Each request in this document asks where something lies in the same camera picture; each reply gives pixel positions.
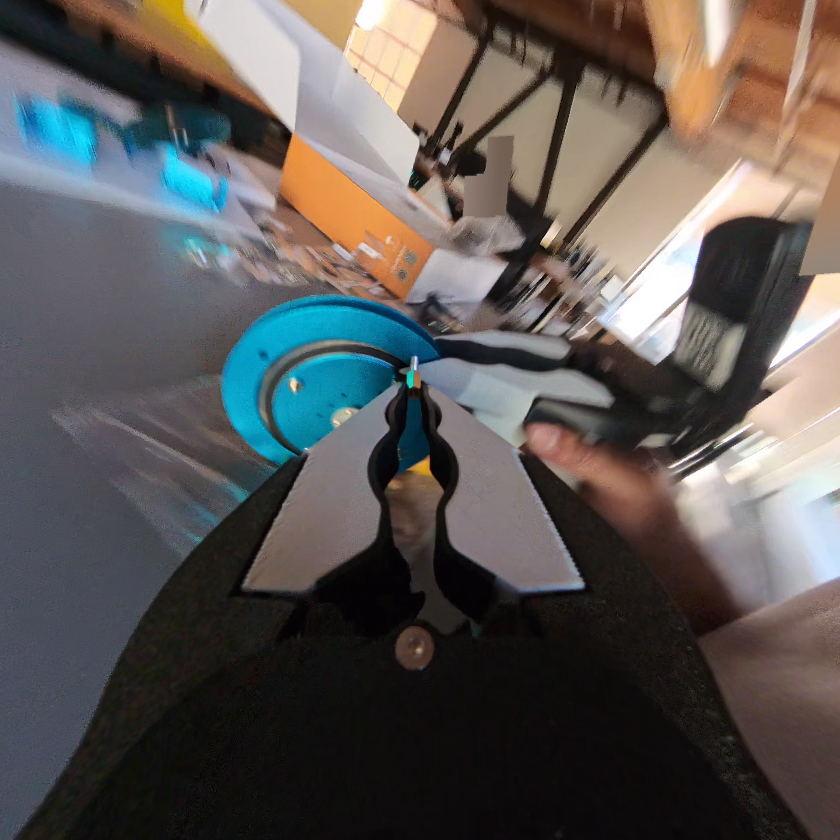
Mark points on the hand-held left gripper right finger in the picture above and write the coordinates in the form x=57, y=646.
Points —
x=512, y=518

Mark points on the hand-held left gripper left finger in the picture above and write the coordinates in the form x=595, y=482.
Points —
x=328, y=518

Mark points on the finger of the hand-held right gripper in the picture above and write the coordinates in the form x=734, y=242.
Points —
x=518, y=344
x=525, y=384

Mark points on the brass hex standoff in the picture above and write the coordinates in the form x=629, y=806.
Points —
x=413, y=377

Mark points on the blue round metal base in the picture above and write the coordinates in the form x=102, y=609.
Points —
x=315, y=394

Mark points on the person's right forearm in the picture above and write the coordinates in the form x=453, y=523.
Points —
x=754, y=656

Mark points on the person's right hand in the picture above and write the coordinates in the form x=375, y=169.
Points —
x=590, y=472

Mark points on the clear plastic bag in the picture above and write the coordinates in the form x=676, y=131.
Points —
x=144, y=459

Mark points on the pile of small parts bags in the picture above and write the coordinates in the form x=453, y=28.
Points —
x=308, y=262

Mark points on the orange cardboard box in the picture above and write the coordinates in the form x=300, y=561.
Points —
x=341, y=197

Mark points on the white foam sheet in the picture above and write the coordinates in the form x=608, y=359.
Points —
x=131, y=190

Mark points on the teal oval metal plate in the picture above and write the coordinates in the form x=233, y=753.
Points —
x=184, y=128

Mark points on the yellow box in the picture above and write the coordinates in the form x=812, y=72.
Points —
x=180, y=26

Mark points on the blue perforated long bracket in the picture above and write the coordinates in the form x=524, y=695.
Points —
x=193, y=180

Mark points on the large blue U bracket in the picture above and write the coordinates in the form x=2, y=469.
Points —
x=34, y=121
x=73, y=141

